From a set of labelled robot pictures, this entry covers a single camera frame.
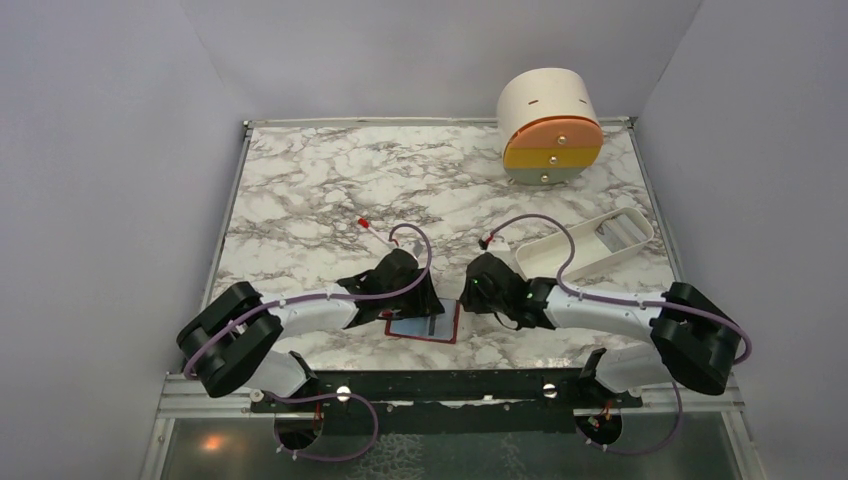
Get red card holder wallet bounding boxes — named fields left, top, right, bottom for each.
left=384, top=299, right=461, bottom=344

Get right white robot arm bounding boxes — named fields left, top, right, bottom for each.
left=460, top=253, right=745, bottom=407

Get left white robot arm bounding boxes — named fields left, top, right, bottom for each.
left=176, top=249, right=445, bottom=411

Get credit cards in tray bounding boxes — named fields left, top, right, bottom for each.
left=594, top=214, right=648, bottom=253

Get red capped white marker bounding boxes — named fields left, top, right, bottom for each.
left=357, top=217, right=395, bottom=249

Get white plastic tray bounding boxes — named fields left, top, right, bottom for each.
left=515, top=207, right=655, bottom=282

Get round pastel drawer organizer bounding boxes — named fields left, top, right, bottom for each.
left=496, top=68, right=604, bottom=186

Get black mounting rail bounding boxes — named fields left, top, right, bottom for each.
left=250, top=368, right=642, bottom=436

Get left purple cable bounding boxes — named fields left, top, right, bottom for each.
left=182, top=223, right=434, bottom=380

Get purple cable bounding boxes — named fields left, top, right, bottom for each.
left=478, top=213, right=754, bottom=457
left=182, top=223, right=434, bottom=380

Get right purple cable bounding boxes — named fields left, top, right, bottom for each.
left=478, top=213, right=754, bottom=457

